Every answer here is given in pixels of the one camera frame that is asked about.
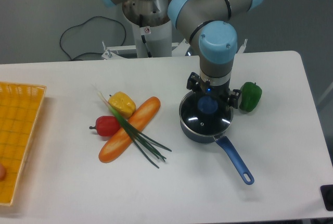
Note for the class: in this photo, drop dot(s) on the yellow bell pepper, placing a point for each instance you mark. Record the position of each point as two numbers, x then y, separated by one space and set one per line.
123 104

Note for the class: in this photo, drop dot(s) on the dark blue saucepan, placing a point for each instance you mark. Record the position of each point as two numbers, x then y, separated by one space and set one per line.
222 141

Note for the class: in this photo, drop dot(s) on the yellow woven basket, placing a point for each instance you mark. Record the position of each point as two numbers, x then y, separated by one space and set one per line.
20 108

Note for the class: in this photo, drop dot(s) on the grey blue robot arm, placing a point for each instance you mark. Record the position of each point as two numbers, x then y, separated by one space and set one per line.
218 46

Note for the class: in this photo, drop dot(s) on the green spring onion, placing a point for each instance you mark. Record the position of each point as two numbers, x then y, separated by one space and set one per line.
135 132

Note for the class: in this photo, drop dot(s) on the glass lid blue knob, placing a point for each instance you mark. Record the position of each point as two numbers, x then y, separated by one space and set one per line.
205 116

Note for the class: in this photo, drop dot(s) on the green bell pepper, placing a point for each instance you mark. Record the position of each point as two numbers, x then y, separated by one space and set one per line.
250 96

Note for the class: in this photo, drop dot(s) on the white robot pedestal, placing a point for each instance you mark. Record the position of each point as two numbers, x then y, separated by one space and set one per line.
152 21

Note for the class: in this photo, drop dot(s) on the red bell pepper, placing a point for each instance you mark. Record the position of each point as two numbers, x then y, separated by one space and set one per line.
106 126

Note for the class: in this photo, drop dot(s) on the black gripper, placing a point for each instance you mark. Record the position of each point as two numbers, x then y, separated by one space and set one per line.
216 88

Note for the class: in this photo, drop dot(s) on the black corner device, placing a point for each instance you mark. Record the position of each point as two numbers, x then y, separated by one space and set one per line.
327 195

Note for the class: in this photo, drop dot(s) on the orange baguette bread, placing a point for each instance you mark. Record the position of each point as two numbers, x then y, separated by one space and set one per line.
132 127

